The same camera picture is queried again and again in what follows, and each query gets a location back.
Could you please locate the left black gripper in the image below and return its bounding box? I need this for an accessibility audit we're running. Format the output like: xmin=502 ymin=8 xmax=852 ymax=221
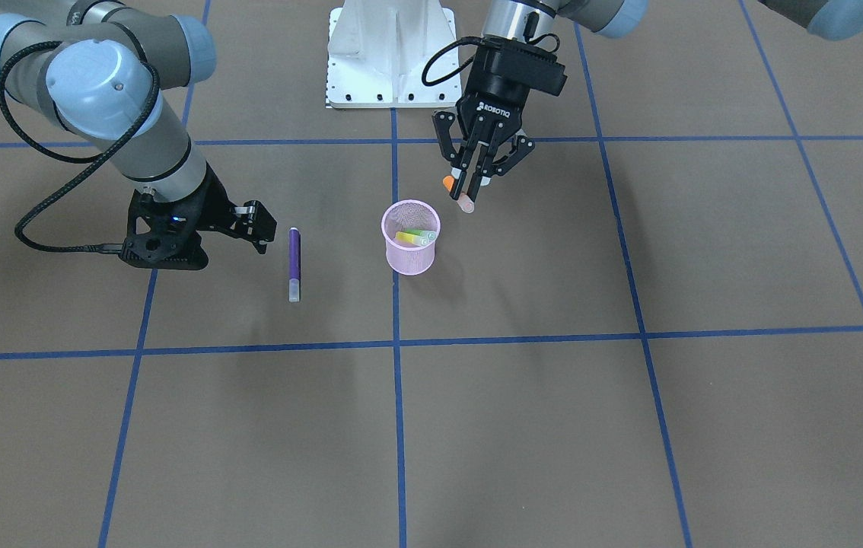
xmin=432 ymin=53 xmax=535 ymax=200

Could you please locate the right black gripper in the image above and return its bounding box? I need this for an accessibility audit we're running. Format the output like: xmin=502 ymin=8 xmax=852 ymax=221
xmin=173 ymin=164 xmax=278 ymax=254

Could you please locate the purple highlighter pen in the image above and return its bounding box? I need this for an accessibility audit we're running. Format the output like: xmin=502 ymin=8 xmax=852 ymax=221
xmin=288 ymin=228 xmax=302 ymax=303

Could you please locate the yellow highlighter pen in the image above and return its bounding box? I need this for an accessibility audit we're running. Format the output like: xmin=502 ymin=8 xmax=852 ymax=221
xmin=394 ymin=231 xmax=435 ymax=247

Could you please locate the green highlighter pen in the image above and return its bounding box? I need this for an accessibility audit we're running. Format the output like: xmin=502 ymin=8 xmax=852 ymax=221
xmin=400 ymin=228 xmax=438 ymax=241

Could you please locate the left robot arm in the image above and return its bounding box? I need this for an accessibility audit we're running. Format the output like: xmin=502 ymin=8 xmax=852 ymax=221
xmin=422 ymin=1 xmax=863 ymax=212

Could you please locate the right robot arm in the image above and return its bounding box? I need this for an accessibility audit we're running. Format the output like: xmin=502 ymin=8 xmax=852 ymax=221
xmin=0 ymin=1 xmax=276 ymax=270

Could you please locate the pink mesh pen holder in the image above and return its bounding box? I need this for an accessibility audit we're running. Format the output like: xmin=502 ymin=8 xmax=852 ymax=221
xmin=381 ymin=200 xmax=441 ymax=276

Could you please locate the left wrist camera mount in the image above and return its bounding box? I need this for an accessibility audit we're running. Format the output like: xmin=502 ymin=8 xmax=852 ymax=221
xmin=473 ymin=40 xmax=567 ymax=103

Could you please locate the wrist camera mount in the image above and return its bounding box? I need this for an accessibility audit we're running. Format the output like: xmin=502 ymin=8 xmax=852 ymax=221
xmin=119 ymin=190 xmax=209 ymax=271
xmin=473 ymin=40 xmax=567 ymax=103

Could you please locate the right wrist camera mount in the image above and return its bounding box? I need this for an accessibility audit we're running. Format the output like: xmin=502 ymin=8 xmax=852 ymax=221
xmin=119 ymin=190 xmax=209 ymax=271

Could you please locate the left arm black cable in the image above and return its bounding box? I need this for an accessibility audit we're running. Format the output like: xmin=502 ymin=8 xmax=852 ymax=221
xmin=422 ymin=14 xmax=562 ymax=88

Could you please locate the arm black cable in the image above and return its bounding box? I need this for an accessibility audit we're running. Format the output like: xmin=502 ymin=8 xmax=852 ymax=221
xmin=422 ymin=14 xmax=562 ymax=88
xmin=0 ymin=40 xmax=162 ymax=255

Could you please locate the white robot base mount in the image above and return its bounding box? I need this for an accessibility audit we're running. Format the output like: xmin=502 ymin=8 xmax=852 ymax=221
xmin=325 ymin=1 xmax=463 ymax=109

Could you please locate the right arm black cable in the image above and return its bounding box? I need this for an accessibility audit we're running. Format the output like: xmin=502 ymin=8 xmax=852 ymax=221
xmin=0 ymin=40 xmax=162 ymax=255

